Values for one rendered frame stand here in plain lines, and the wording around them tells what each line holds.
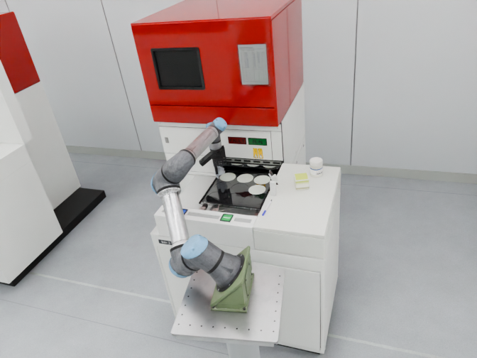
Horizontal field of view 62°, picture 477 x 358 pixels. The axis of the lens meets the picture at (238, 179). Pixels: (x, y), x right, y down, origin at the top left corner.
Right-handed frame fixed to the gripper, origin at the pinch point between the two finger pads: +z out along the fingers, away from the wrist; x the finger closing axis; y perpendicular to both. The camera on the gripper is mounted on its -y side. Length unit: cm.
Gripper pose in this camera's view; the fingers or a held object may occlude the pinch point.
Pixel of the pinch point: (216, 176)
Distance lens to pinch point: 247.8
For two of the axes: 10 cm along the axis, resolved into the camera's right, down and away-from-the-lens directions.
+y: 9.8, -1.9, 1.0
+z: 1.1, 8.4, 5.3
